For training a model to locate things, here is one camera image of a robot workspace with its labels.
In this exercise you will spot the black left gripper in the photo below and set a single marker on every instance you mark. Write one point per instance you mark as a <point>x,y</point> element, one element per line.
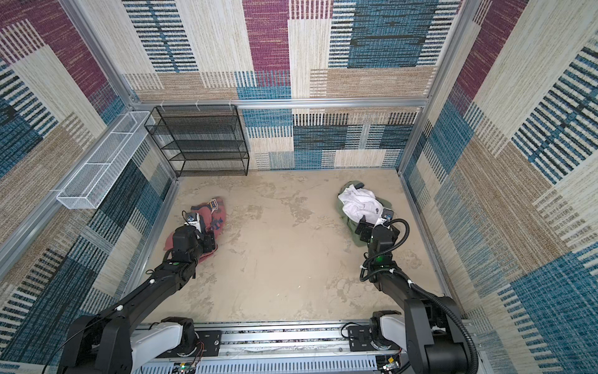
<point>208,241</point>

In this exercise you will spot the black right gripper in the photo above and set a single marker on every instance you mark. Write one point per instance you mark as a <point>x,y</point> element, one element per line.
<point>367,228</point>

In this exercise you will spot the red printed t-shirt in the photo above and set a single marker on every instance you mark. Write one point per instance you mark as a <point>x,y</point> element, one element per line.
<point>215,219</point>

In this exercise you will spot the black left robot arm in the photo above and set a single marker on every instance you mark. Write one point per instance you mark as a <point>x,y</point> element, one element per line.
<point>100,344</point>

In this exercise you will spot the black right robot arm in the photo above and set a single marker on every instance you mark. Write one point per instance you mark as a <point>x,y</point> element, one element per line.
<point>429,329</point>

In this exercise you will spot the white cloth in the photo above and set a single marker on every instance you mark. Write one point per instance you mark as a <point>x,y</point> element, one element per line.
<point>358,203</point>

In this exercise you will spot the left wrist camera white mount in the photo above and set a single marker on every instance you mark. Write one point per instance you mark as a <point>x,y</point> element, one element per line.
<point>194,219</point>

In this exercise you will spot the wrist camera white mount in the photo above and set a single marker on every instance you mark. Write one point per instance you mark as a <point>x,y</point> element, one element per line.
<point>194,219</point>
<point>385,217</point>

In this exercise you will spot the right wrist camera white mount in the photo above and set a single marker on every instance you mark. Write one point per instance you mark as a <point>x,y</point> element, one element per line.
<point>385,217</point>

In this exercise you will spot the black wire mesh shelf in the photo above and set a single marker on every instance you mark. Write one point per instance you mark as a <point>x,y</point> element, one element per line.
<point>200,140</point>

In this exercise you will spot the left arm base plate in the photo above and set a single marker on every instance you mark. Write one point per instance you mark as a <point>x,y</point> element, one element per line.
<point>208,344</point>

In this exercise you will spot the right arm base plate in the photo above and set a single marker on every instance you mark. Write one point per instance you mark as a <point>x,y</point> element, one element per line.
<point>361,340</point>

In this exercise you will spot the white wire mesh basket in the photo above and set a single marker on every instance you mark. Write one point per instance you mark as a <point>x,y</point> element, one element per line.
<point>87,189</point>

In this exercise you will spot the aluminium mounting rail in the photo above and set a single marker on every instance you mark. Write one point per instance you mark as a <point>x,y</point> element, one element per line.
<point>282,347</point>

